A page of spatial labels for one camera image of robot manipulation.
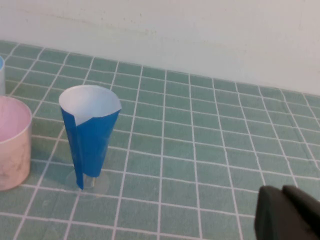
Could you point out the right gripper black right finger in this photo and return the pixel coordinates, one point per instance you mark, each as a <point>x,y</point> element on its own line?
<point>308,207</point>

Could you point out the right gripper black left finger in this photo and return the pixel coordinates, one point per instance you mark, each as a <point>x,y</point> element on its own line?
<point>275,217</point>

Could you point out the pink plastic cup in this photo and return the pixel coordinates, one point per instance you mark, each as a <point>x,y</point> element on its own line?
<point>15,162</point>

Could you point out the light blue plastic cup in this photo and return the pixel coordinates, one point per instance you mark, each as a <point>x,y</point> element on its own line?
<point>2,75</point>

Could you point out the green grid mat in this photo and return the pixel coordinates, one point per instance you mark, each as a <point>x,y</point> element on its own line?
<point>200,150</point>

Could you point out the blue paper cone cup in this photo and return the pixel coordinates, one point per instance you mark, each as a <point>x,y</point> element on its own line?
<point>90,140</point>

